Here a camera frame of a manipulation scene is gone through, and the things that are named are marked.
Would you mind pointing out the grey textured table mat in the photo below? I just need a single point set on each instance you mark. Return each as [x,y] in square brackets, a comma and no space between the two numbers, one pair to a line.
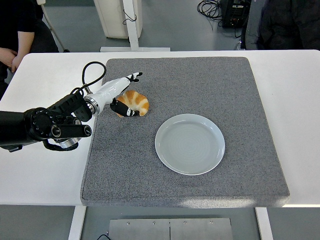
[200,87]

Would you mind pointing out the light grey round plate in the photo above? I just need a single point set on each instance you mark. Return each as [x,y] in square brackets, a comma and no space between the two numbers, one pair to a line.
[190,145]

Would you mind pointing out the white table leg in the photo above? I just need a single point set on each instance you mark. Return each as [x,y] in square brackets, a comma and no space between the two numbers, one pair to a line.
[76,225]
[265,225]

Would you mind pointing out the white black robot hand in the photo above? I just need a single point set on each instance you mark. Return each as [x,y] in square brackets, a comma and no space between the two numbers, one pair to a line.
[110,88]

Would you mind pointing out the white cabinet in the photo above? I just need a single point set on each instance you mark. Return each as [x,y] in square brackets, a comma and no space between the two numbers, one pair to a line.
[110,17]

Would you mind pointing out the standing person in dark clothing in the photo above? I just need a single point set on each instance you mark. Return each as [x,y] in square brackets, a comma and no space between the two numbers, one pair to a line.
[287,25]

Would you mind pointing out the white stand post with base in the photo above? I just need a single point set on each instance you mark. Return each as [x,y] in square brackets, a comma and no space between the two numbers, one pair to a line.
[132,30]

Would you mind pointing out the person's hand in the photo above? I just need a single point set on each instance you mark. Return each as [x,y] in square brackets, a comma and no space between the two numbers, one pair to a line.
[7,56]

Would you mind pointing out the grey metal plate with screws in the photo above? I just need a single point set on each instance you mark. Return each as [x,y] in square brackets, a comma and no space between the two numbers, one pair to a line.
[150,230]

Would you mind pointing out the white chair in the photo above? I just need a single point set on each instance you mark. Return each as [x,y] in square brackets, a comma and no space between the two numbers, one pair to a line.
[53,32]

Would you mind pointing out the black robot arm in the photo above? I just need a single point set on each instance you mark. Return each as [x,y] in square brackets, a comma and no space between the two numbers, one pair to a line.
[15,127]

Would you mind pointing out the seated person in black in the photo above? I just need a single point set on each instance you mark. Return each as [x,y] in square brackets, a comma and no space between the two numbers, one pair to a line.
[17,17]

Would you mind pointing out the black electronics box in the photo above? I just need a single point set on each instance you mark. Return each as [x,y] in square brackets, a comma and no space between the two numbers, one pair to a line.
[235,13]

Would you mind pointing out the golden croissant bread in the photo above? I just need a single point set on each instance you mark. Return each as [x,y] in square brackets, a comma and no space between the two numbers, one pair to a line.
[137,100]

